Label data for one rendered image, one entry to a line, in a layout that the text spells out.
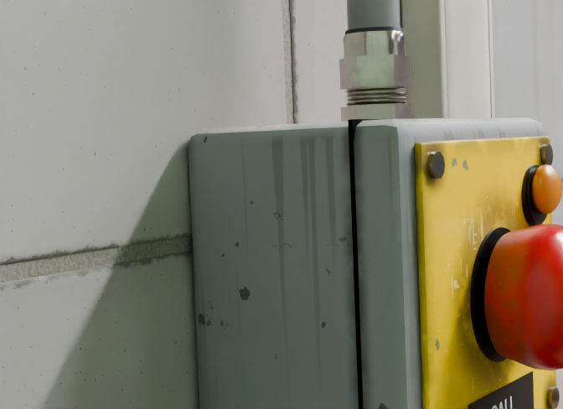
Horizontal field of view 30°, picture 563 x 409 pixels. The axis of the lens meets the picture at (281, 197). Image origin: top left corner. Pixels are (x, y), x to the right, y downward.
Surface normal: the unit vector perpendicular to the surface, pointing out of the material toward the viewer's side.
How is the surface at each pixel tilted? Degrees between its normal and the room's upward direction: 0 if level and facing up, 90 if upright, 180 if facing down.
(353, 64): 90
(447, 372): 90
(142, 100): 90
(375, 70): 90
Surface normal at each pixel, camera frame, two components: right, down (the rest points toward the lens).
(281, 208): -0.57, 0.07
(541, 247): -0.14, -0.68
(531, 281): -0.27, -0.31
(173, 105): 0.82, 0.00
